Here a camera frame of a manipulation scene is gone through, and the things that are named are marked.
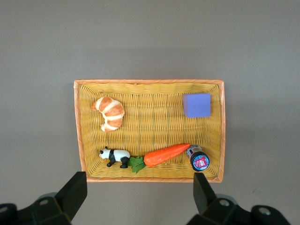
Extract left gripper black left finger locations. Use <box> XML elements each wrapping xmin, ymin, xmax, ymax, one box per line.
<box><xmin>0</xmin><ymin>171</ymin><xmax>88</xmax><ymax>225</ymax></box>

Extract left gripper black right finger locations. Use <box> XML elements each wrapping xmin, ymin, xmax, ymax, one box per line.
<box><xmin>187</xmin><ymin>172</ymin><xmax>292</xmax><ymax>225</ymax></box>

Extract yellow basket with orange rim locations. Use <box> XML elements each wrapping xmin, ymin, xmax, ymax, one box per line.
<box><xmin>73</xmin><ymin>79</ymin><xmax>226</xmax><ymax>184</ymax></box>

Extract small jar with printed lid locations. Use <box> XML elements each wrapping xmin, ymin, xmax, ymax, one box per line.
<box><xmin>186</xmin><ymin>144</ymin><xmax>210</xmax><ymax>171</ymax></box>

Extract black and white panda figure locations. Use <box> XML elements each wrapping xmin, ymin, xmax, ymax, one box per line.
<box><xmin>99</xmin><ymin>146</ymin><xmax>131</xmax><ymax>169</ymax></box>

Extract orange toy carrot green leaves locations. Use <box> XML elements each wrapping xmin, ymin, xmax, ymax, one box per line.
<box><xmin>127</xmin><ymin>143</ymin><xmax>191</xmax><ymax>174</ymax></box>

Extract toy croissant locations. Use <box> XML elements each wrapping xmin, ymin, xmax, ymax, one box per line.
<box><xmin>91</xmin><ymin>96</ymin><xmax>125</xmax><ymax>133</ymax></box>

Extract purple foam cube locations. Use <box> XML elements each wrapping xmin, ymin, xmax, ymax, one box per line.
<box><xmin>182</xmin><ymin>92</ymin><xmax>212</xmax><ymax>119</ymax></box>

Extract table cover sheet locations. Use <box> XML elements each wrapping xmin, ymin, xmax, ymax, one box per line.
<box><xmin>0</xmin><ymin>0</ymin><xmax>300</xmax><ymax>225</ymax></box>

